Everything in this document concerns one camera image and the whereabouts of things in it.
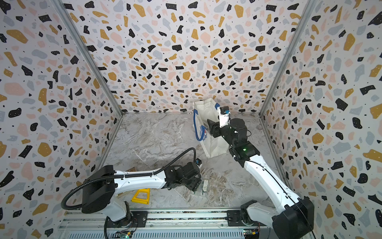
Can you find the brown checkered chess board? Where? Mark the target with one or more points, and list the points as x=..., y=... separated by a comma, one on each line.
x=133, y=169

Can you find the clear compass set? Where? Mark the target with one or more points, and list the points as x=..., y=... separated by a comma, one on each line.
x=204, y=186

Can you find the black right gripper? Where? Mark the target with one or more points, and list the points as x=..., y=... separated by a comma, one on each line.
x=215, y=128

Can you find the white canvas bag blue handles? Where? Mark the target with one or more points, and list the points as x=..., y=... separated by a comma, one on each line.
x=205, y=110

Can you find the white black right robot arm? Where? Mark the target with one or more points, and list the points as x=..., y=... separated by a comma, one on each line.
x=291, y=217

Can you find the yellow plastic triangular stand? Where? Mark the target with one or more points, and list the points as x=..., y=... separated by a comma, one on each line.
x=142, y=196

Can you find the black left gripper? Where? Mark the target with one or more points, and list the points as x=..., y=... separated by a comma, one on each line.
x=195, y=185

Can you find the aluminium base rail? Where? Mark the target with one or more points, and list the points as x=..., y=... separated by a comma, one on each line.
x=191, y=223

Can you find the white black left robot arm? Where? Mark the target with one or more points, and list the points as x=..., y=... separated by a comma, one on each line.
x=98, y=193

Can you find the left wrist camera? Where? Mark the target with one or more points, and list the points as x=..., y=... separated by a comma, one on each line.
x=198, y=162

